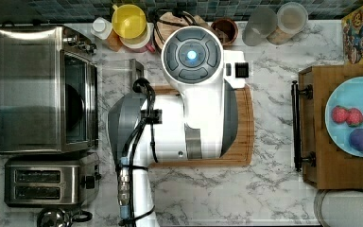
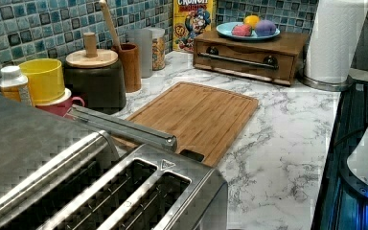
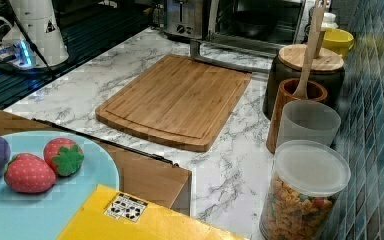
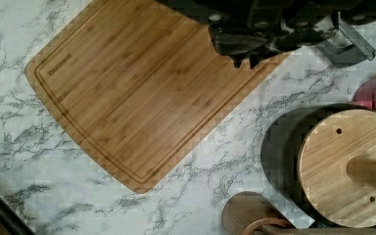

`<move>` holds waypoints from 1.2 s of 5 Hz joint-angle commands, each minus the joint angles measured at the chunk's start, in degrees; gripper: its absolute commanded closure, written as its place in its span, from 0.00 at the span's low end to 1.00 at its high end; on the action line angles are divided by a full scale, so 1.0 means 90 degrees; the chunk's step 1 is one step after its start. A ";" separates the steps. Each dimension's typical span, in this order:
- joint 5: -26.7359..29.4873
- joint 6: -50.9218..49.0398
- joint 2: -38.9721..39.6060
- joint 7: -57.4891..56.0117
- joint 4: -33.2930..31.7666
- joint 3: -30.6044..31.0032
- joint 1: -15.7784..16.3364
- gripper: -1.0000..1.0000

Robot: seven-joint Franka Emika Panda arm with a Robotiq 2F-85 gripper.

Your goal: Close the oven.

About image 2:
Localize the white capped spice bottle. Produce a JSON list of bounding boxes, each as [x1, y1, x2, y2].
[[0, 66, 33, 105]]

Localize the yellow plastic cup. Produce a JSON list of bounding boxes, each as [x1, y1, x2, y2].
[[19, 58, 65, 104]]

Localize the silver paper towel base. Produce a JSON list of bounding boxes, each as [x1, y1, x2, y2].
[[297, 76, 354, 92]]

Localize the yellow cereal box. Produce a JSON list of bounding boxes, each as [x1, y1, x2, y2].
[[172, 0, 217, 53]]

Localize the light blue plate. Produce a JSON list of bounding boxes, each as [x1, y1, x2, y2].
[[216, 22, 281, 41]]

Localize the red toy fruit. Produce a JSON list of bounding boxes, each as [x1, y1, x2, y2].
[[231, 24, 252, 36]]

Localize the yellow toy fruit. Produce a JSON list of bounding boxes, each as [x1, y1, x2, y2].
[[243, 15, 260, 29]]

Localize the white paper towel roll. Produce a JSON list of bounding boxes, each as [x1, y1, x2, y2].
[[304, 0, 368, 83]]

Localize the red mug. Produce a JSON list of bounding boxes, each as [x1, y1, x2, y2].
[[35, 88, 85, 117]]

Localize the silver slot toaster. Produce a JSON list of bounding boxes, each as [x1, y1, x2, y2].
[[0, 133, 228, 230]]

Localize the wooden spoon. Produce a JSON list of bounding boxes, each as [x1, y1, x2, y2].
[[99, 0, 121, 51]]

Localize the clear cereal jar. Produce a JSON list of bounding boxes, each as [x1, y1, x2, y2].
[[142, 27, 165, 71]]

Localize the wooden drawer box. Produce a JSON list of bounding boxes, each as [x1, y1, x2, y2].
[[193, 31, 308, 86]]

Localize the purple toy fruit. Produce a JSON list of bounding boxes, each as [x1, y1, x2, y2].
[[255, 20, 277, 36]]

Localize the bamboo cutting board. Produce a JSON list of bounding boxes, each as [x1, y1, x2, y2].
[[127, 81, 259, 167]]

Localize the brown wooden utensil holder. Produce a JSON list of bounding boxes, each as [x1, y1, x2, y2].
[[112, 43, 141, 93]]

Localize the dark pot wooden lid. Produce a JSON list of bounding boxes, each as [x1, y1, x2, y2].
[[63, 32, 127, 114]]

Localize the grey plastic cup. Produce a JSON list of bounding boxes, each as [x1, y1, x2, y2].
[[127, 29, 152, 79]]

